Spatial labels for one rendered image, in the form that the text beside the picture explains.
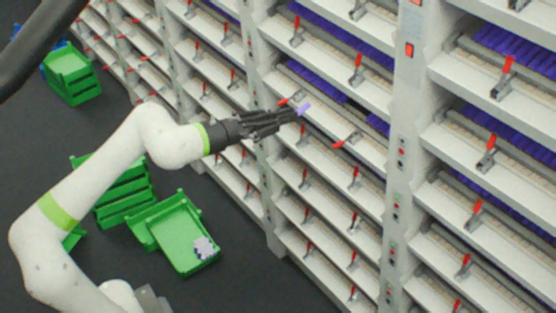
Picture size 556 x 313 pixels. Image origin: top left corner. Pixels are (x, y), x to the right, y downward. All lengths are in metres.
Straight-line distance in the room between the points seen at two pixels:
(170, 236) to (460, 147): 1.64
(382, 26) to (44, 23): 1.15
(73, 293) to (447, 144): 0.97
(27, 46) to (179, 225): 2.41
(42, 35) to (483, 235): 1.28
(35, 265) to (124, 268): 1.27
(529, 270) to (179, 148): 0.87
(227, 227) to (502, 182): 1.70
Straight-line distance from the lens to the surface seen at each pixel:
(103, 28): 3.81
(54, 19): 0.47
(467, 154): 1.49
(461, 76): 1.38
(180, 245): 2.80
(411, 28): 1.40
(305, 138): 2.08
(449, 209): 1.63
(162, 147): 1.54
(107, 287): 2.02
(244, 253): 2.78
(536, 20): 1.20
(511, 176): 1.45
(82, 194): 1.68
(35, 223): 1.71
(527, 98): 1.33
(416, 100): 1.49
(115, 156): 1.66
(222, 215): 2.95
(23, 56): 0.47
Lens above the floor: 2.13
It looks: 41 degrees down
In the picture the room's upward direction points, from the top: 5 degrees counter-clockwise
